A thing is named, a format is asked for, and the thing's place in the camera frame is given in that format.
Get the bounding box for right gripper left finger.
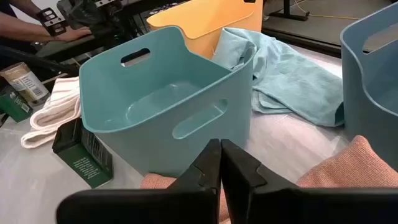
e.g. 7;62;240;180
55;138;222;224

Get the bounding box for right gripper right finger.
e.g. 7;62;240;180
220;139;398;224

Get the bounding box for small black block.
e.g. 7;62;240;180
52;117;114;190

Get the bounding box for spice jar with wooden lid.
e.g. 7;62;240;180
0;62;51;107

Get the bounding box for person's forearm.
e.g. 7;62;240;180
8;0;43;20
0;11;60;44

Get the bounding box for salmon pink cloth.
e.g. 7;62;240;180
139;135;398;224

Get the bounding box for teal plastic bin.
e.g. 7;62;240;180
78;26;258;179

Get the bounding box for light blue cloth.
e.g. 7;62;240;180
212;27;345;128

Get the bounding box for blue-grey plastic bin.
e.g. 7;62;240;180
340;1;398;172

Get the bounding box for white striped towel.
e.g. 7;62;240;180
21;77;82;149

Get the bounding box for yellow plastic bin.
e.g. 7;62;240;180
146;0;264;60

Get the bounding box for black metal stand base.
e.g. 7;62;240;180
269;0;311;22

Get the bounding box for grey desk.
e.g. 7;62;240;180
32;34;97;63

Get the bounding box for person's hand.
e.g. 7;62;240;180
52;26;93;44

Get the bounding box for yellow cable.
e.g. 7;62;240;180
294;0;361;21

